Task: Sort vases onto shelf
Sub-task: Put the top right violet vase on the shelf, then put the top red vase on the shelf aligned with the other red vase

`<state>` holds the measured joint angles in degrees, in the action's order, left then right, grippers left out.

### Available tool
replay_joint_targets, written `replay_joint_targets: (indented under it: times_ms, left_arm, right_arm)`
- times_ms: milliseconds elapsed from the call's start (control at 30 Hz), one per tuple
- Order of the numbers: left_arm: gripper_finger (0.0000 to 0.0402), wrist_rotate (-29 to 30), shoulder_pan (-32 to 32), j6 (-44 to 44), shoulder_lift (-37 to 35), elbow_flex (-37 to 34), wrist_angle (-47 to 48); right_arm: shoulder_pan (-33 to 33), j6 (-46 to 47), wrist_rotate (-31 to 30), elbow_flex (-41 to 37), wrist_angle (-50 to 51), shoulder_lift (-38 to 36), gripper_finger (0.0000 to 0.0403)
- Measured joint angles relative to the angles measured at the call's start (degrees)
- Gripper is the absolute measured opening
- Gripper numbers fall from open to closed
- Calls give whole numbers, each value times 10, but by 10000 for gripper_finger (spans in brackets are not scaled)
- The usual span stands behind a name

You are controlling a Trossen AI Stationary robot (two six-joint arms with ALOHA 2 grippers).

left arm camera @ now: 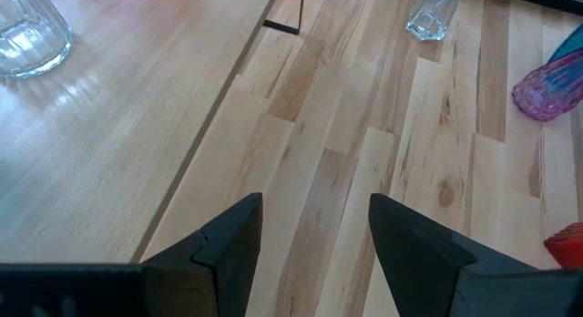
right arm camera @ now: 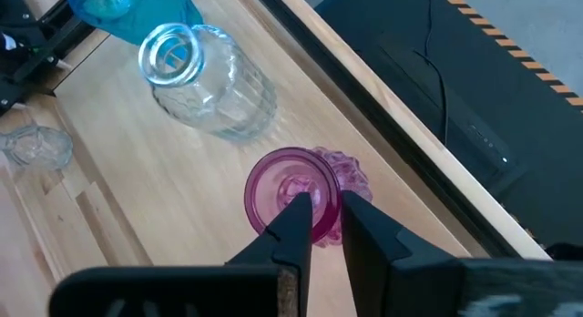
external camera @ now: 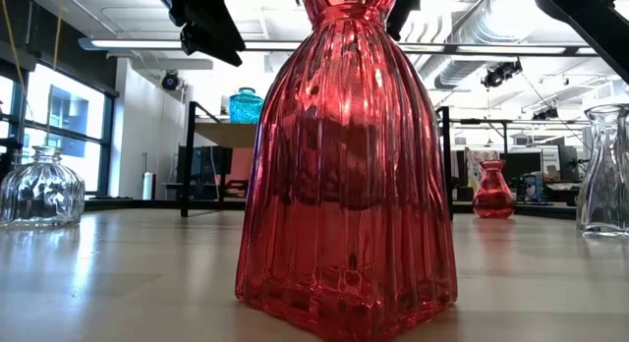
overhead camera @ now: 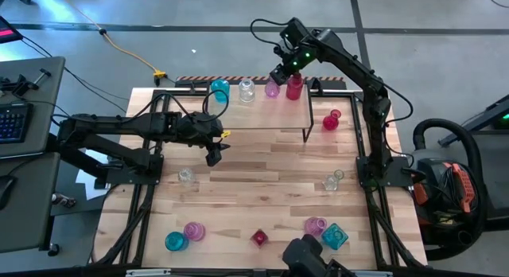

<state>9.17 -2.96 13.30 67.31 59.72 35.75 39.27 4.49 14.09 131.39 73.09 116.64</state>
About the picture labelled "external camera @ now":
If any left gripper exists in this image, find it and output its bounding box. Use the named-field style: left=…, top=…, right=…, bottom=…
left=145, top=0, right=247, bottom=68

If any teal round glass vase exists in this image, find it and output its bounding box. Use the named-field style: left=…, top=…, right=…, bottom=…
left=228, top=86, right=265, bottom=125

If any red ribbed square-base vase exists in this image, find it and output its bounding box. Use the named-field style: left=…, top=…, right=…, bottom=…
left=234, top=0, right=459, bottom=342

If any red bulbous flared vase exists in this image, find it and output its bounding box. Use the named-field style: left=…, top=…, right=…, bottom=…
left=471, top=158, right=516, bottom=220

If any clear squat glass vase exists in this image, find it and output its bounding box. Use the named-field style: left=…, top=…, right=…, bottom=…
left=0, top=144, right=86, bottom=229

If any clear tall flared vase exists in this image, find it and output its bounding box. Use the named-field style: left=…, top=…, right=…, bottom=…
left=575, top=103, right=629, bottom=238

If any black ceiling spotlight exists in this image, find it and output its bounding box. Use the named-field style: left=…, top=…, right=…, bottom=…
left=160, top=70, right=181, bottom=92

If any long ceiling light bar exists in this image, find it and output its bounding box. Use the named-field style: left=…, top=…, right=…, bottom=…
left=77, top=35, right=599, bottom=58

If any black track spotlight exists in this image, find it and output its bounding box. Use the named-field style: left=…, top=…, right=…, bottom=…
left=530, top=104, right=561, bottom=122
left=480, top=59, right=524, bottom=90

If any black monitor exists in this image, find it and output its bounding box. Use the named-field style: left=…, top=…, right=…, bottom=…
left=499, top=151, right=543, bottom=184
left=175, top=144, right=233, bottom=186

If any patterned colourful cloth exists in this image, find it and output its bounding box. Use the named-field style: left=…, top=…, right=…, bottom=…
left=464, top=146, right=498, bottom=192

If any blue cereal box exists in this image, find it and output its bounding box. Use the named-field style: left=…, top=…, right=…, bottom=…
left=520, top=173, right=544, bottom=203

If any silver air duct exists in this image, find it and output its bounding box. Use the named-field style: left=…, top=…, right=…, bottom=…
left=417, top=0, right=542, bottom=90

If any wooden shelf black frame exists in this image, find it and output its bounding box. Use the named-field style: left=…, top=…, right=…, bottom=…
left=179, top=99, right=455, bottom=221

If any dark window frame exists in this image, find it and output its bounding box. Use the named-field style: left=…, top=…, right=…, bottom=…
left=0, top=61, right=119, bottom=199

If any black aluminium table frame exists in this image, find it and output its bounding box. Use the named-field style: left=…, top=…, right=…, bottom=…
left=83, top=198, right=579, bottom=220

